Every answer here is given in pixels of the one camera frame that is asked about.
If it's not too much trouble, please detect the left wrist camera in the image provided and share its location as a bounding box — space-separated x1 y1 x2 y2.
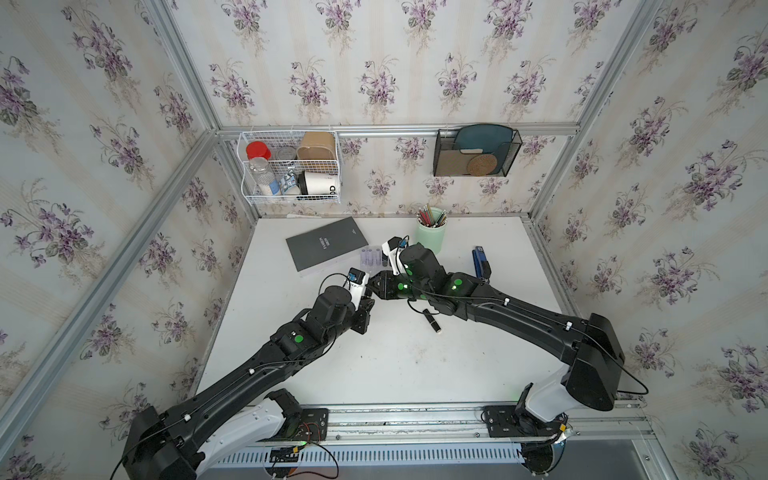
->
347 268 370 309

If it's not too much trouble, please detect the white wire basket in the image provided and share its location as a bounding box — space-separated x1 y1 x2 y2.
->
236 129 342 205

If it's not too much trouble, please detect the clear acrylic lipstick organizer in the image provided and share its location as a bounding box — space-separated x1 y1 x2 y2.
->
360 248 391 277

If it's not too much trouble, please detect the green pen cup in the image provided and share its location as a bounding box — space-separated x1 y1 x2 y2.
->
416 206 447 254

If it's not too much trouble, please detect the clear plastic bottle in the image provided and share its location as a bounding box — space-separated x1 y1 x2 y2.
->
249 157 281 197

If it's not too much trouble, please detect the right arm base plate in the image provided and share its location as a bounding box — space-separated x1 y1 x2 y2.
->
481 404 569 438

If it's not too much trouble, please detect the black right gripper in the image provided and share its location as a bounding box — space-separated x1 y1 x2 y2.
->
363 269 433 303

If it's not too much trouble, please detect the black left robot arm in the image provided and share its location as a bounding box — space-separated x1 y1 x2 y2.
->
119 286 375 479

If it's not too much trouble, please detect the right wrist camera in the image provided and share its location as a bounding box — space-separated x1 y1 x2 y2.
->
382 235 409 275

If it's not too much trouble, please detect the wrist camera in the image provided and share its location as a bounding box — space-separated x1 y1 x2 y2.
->
382 235 409 275
347 268 370 309

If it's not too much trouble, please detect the round cork coaster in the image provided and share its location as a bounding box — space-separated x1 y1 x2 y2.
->
467 153 498 176

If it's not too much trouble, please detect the black mesh wall holder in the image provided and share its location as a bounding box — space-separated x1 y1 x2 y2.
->
432 127 522 178

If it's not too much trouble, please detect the teal folder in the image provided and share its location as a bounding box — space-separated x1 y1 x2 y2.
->
454 123 516 176

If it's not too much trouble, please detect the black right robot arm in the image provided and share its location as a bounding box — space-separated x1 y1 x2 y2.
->
367 243 625 422

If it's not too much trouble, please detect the white black cylinder device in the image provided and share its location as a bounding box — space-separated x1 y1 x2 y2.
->
297 171 340 196

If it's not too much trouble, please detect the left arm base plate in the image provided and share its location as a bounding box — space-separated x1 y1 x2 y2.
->
268 408 329 442

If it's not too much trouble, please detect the dark grey book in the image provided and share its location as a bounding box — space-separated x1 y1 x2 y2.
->
286 217 369 272

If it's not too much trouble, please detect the red lid jar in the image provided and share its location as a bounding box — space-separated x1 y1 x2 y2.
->
245 141 272 160

